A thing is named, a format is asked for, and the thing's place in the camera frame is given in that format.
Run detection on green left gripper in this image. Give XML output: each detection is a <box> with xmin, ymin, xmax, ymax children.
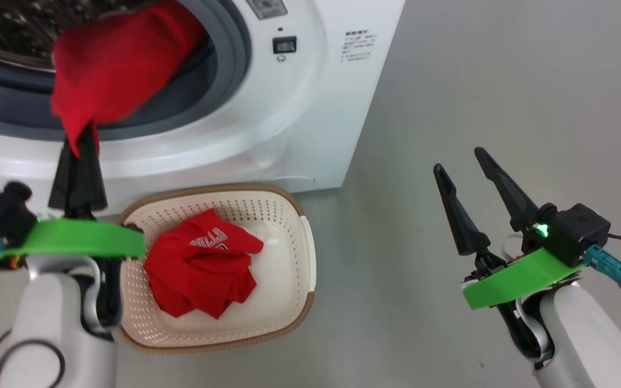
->
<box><xmin>0</xmin><ymin>123</ymin><xmax>147</xmax><ymax>260</ymax></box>

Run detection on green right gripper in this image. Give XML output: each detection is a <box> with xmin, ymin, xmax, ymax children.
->
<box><xmin>433</xmin><ymin>147</ymin><xmax>587</xmax><ymax>311</ymax></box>

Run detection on red shorts white lining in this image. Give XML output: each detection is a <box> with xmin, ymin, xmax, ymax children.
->
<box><xmin>51</xmin><ymin>0</ymin><xmax>206</xmax><ymax>157</ymax></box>

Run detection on red jersey white lettering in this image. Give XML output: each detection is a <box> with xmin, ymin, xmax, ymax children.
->
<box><xmin>143</xmin><ymin>209</ymin><xmax>264</xmax><ymax>320</ymax></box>

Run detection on white front-load washing machine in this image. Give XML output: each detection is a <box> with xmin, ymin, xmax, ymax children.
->
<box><xmin>0</xmin><ymin>0</ymin><xmax>405</xmax><ymax>216</ymax></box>

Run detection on cream perforated basket brown rim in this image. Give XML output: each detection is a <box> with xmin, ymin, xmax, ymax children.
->
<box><xmin>116</xmin><ymin>183</ymin><xmax>316</xmax><ymax>355</ymax></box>

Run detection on grey rating label sticker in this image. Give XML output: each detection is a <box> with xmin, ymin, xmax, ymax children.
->
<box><xmin>246</xmin><ymin>0</ymin><xmax>288</xmax><ymax>20</ymax></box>

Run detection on teal right cable connector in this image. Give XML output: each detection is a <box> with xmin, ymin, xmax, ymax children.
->
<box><xmin>584</xmin><ymin>244</ymin><xmax>621</xmax><ymax>294</ymax></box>

